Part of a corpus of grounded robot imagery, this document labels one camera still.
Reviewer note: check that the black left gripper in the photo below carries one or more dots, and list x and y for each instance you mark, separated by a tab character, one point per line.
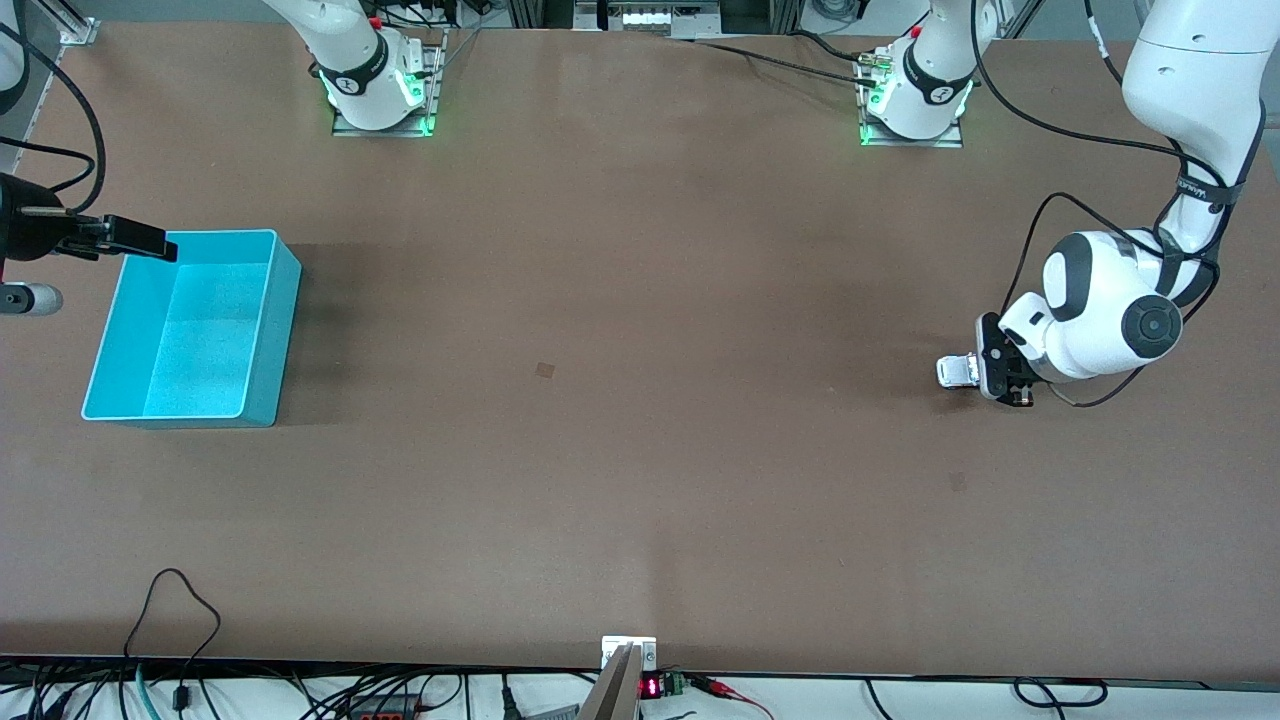
1018	385

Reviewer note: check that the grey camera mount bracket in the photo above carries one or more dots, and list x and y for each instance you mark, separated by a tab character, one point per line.
615	690

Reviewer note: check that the red digit display module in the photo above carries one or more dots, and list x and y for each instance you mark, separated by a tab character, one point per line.
650	687

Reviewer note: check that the white jeep toy black roof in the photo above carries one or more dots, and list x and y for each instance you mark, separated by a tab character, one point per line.
955	370

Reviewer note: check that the red clip lead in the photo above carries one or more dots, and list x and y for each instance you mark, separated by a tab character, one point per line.
722	688

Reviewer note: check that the black power strip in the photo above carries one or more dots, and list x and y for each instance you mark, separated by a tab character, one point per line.
385	712

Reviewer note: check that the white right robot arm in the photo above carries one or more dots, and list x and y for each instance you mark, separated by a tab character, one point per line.
350	50

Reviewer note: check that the grey control box with lights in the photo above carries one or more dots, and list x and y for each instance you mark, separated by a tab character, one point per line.
650	18

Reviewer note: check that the aluminium frame profile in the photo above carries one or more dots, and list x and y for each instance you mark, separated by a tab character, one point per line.
75	25

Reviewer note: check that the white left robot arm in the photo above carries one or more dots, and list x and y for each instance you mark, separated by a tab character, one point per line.
1100	310

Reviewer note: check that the teal plastic storage bin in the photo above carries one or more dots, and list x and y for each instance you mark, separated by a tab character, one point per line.
200	340

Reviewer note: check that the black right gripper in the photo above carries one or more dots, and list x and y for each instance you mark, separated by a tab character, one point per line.
30	232

